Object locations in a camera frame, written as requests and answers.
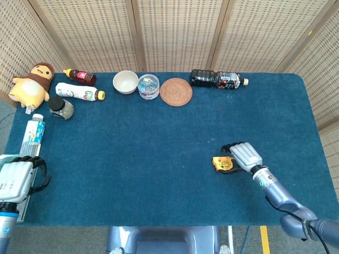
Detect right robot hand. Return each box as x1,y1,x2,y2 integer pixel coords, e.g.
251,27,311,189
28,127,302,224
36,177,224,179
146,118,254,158
219,142,263,175

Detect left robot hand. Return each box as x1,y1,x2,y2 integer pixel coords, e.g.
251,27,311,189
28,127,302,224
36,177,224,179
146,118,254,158
0,155,52,204

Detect yellow tape measure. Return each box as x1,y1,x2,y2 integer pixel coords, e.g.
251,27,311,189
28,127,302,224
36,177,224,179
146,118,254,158
212,156,240,175

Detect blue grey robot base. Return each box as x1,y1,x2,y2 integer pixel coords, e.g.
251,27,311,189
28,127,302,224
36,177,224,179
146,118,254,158
107,225,221,254

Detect grey flat strip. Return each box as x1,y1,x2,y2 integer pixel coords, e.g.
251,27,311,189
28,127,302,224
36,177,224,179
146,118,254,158
18,169,38,223

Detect water bottle blue label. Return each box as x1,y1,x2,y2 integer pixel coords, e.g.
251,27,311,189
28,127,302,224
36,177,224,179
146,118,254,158
19,113,46,157

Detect glass spice jar black lid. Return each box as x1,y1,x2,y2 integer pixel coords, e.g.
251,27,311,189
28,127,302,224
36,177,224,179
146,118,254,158
49,96,75,121

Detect dark tea plastic bottle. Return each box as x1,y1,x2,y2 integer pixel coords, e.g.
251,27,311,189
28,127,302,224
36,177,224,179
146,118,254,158
190,69,249,89

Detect yellow brown plush toy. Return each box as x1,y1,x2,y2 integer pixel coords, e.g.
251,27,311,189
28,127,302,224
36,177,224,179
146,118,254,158
9,62,56,109

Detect round woven rattan coaster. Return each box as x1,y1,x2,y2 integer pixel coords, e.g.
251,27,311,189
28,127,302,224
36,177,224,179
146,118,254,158
159,78,193,107

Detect blue table cloth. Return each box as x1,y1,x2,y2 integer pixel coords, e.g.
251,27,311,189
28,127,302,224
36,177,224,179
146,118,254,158
4,71,333,227

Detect white drink bottle yellow cap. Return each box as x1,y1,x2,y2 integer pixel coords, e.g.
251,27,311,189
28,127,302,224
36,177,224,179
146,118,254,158
55,82,106,102

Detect clear round plastic container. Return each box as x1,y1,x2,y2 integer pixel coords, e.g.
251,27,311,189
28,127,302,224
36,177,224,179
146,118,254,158
137,74,160,101

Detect amber sauce bottle red label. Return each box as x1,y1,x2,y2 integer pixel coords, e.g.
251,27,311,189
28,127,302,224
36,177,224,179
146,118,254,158
63,68,97,86

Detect cream ceramic bowl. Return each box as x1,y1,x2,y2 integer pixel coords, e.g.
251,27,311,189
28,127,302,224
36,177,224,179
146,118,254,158
112,70,139,95

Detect woven bamboo folding screen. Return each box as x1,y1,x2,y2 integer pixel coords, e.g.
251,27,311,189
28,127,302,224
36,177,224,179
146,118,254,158
0,0,339,173

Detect blue floor cable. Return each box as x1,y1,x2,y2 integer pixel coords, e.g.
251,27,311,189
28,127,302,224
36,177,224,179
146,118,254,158
242,226,251,254

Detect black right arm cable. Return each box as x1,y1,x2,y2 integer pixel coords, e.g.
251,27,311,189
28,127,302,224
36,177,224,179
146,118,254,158
264,194,331,254

